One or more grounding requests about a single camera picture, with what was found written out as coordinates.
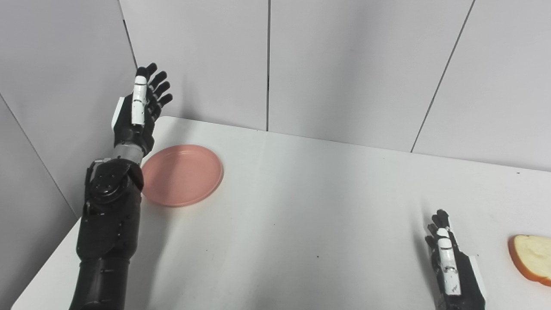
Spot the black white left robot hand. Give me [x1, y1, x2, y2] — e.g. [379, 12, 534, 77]
[111, 63, 173, 156]

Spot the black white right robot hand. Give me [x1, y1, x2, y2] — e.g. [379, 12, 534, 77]
[425, 209, 488, 310]

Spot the pink round plate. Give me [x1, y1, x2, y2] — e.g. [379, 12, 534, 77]
[141, 145, 224, 208]

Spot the slice of bread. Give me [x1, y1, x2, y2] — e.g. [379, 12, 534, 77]
[508, 235, 551, 287]

